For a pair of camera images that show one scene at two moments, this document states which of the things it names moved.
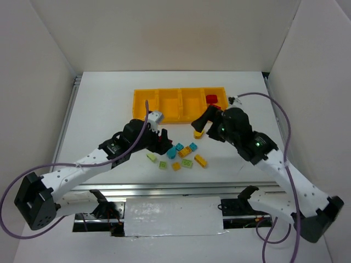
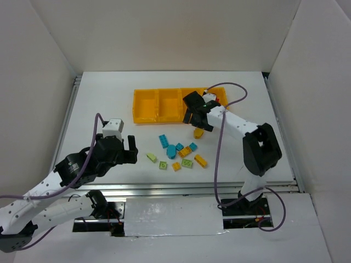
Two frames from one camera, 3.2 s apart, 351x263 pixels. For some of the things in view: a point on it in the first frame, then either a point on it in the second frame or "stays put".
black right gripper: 215,124 -> 197,120
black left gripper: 160,143 -> 127,152
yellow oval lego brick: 198,135 stays put
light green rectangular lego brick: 187,163 stays put
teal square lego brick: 179,147 stays put
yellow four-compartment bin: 177,105 stays put
